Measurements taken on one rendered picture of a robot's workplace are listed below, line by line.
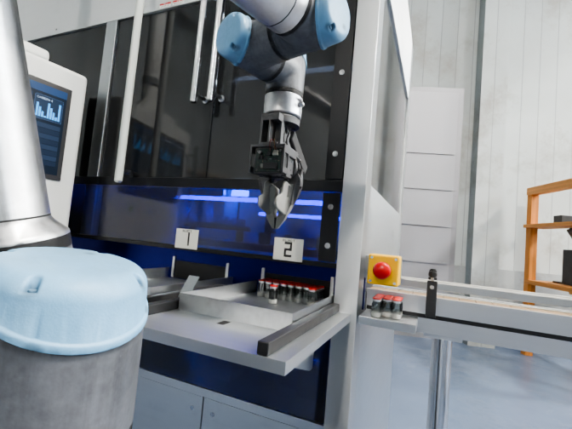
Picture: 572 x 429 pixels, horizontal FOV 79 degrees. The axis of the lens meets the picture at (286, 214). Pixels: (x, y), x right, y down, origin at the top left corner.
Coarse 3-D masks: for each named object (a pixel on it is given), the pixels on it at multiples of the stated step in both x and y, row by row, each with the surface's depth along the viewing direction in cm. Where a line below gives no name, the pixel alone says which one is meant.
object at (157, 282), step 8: (152, 272) 111; (160, 272) 114; (168, 272) 118; (152, 280) 107; (160, 280) 109; (168, 280) 110; (176, 280) 112; (184, 280) 113; (208, 280) 96; (216, 280) 100; (224, 280) 103; (232, 280) 108; (152, 288) 77; (160, 288) 79; (168, 288) 82; (176, 288) 84
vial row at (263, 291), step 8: (264, 280) 96; (264, 288) 96; (280, 288) 94; (288, 288) 93; (296, 288) 92; (304, 288) 91; (264, 296) 95; (280, 296) 93; (288, 296) 92; (296, 296) 91; (304, 296) 91
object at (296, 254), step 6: (276, 240) 94; (282, 240) 94; (288, 240) 93; (294, 240) 92; (300, 240) 91; (276, 246) 94; (282, 246) 93; (288, 246) 93; (294, 246) 92; (300, 246) 91; (276, 252) 94; (282, 252) 93; (288, 252) 93; (294, 252) 92; (300, 252) 91; (276, 258) 94; (282, 258) 93; (288, 258) 92; (294, 258) 92; (300, 258) 91
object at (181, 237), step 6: (180, 228) 108; (180, 234) 107; (186, 234) 106; (192, 234) 105; (180, 240) 107; (186, 240) 106; (192, 240) 105; (174, 246) 108; (180, 246) 107; (186, 246) 106; (192, 246) 105
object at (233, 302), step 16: (208, 288) 82; (224, 288) 88; (240, 288) 96; (192, 304) 72; (208, 304) 70; (224, 304) 69; (240, 304) 68; (256, 304) 85; (272, 304) 87; (288, 304) 89; (304, 304) 91; (320, 304) 78; (240, 320) 67; (256, 320) 66; (272, 320) 64; (288, 320) 63
